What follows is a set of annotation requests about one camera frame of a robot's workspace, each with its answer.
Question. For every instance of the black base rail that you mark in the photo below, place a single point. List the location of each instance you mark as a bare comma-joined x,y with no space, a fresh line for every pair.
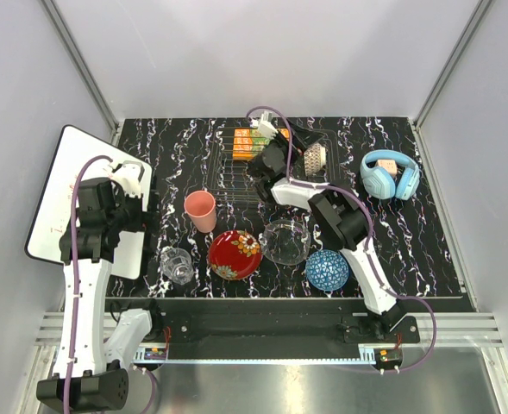
265,330

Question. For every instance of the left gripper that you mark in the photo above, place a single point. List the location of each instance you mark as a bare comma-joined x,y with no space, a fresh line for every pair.
146,221

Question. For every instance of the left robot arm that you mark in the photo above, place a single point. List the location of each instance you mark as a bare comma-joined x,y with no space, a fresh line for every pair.
91,372

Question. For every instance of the clear glass cup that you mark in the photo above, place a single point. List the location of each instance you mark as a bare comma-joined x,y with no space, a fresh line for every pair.
176,264

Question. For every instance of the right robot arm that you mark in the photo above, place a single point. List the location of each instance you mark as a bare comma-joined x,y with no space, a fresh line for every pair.
343,219

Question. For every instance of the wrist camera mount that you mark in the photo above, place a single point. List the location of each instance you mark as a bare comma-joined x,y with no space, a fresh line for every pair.
264,125
128,174

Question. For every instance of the red floral plate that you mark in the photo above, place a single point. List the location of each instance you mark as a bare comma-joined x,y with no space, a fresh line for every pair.
234,255

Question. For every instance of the pink plastic cup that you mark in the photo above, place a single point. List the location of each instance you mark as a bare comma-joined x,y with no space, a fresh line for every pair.
200,206

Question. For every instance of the clear glass bowl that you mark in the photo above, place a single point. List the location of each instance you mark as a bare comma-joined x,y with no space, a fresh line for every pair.
285,242

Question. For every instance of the orange patterned box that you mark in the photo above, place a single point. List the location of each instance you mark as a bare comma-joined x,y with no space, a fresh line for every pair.
247,143

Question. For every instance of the wire dish rack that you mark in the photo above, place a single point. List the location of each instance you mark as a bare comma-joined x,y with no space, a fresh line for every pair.
228,179

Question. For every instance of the white board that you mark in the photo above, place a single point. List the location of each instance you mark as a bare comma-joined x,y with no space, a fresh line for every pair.
77,180

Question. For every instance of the pink cube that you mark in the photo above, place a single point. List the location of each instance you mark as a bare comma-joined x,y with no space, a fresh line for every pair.
390,166

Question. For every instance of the light blue headphones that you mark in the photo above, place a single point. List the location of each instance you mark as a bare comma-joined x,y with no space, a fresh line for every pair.
379,183

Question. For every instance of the blue triangle pattern bowl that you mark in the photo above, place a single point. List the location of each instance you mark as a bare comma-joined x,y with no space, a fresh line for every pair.
327,270

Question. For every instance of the beige patterned bowl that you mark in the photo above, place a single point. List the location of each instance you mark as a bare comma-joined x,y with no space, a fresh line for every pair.
314,159

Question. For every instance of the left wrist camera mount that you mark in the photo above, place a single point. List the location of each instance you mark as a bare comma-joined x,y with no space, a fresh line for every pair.
128,174

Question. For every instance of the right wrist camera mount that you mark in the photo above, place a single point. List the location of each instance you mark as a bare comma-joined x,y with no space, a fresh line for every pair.
264,125

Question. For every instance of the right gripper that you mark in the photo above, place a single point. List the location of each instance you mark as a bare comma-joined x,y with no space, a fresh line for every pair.
302,140

